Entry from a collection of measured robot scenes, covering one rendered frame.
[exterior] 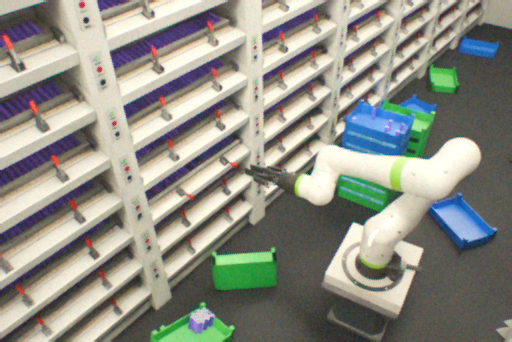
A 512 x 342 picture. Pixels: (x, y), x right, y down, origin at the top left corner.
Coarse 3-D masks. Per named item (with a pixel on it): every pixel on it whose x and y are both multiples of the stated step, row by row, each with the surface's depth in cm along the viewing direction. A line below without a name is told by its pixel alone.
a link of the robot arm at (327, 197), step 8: (304, 176) 173; (312, 176) 169; (320, 176) 167; (328, 176) 166; (296, 184) 172; (304, 184) 170; (312, 184) 167; (320, 184) 166; (328, 184) 166; (296, 192) 173; (304, 192) 170; (312, 192) 166; (320, 192) 165; (328, 192) 166; (312, 200) 168; (320, 200) 166; (328, 200) 168
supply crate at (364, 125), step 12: (360, 108) 243; (372, 108) 240; (348, 120) 229; (360, 120) 239; (372, 120) 239; (384, 120) 238; (396, 120) 237; (408, 120) 232; (360, 132) 230; (372, 132) 225; (384, 132) 221; (408, 132) 229; (396, 144) 222
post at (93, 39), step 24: (48, 0) 120; (72, 0) 117; (96, 0) 122; (72, 24) 119; (96, 24) 125; (96, 48) 128; (72, 72) 134; (96, 96) 135; (120, 96) 142; (96, 120) 140; (120, 120) 146; (120, 144) 150; (120, 168) 154; (144, 192) 169; (144, 264) 187; (168, 288) 209
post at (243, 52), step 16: (240, 0) 169; (256, 0) 172; (240, 16) 173; (256, 16) 176; (256, 32) 180; (240, 48) 183; (256, 64) 189; (240, 96) 199; (256, 112) 204; (240, 128) 211; (256, 144) 216; (256, 208) 243
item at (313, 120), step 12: (324, 108) 264; (300, 120) 256; (312, 120) 261; (324, 120) 264; (288, 132) 249; (300, 132) 254; (312, 132) 257; (264, 144) 240; (276, 144) 244; (288, 144) 246; (300, 144) 254; (264, 156) 236; (276, 156) 239
